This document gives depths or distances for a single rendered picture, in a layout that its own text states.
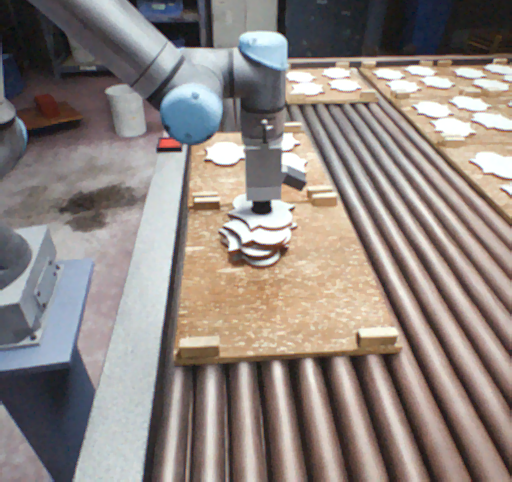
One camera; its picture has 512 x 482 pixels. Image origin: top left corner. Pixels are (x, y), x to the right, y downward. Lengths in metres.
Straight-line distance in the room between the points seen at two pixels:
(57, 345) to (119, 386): 0.19
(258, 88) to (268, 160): 0.12
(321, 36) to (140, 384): 5.49
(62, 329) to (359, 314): 0.52
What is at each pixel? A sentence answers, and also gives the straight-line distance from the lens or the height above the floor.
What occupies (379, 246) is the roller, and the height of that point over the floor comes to 0.92.
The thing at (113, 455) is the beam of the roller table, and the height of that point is 0.91.
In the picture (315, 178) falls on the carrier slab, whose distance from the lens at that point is 1.06.
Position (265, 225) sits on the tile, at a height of 1.01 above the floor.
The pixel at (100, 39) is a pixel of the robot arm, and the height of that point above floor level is 1.35.
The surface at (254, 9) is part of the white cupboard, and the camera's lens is 5.58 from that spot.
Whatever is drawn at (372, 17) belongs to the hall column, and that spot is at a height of 0.64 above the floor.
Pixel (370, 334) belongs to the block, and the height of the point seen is 0.96.
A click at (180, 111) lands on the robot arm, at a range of 0.52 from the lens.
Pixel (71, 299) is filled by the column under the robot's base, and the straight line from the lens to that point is 0.88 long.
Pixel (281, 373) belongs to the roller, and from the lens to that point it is 0.64.
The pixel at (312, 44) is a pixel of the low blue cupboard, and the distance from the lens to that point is 5.86.
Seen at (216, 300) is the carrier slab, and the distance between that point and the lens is 0.71.
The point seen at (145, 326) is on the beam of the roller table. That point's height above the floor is 0.91.
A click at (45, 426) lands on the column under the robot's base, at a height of 0.60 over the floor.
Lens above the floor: 1.45
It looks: 36 degrees down
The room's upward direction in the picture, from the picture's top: straight up
